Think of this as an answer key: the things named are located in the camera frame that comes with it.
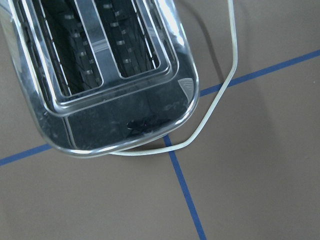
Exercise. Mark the cream toaster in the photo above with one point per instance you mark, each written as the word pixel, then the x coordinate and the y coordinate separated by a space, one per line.
pixel 101 76

